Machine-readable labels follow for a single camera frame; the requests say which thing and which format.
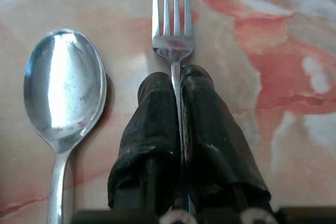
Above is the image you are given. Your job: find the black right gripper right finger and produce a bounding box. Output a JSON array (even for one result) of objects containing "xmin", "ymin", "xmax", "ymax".
[{"xmin": 180, "ymin": 64, "xmax": 271, "ymax": 213}]

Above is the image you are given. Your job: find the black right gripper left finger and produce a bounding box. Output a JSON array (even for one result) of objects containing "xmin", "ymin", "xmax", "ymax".
[{"xmin": 108, "ymin": 71, "xmax": 182, "ymax": 213}]

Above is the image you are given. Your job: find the silver metal fork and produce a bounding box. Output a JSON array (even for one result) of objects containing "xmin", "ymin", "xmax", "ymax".
[{"xmin": 151, "ymin": 0, "xmax": 194, "ymax": 162}]

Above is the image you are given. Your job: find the silver metal spoon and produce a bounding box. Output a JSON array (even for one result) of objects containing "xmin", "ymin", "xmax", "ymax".
[{"xmin": 23, "ymin": 29, "xmax": 107, "ymax": 224}]

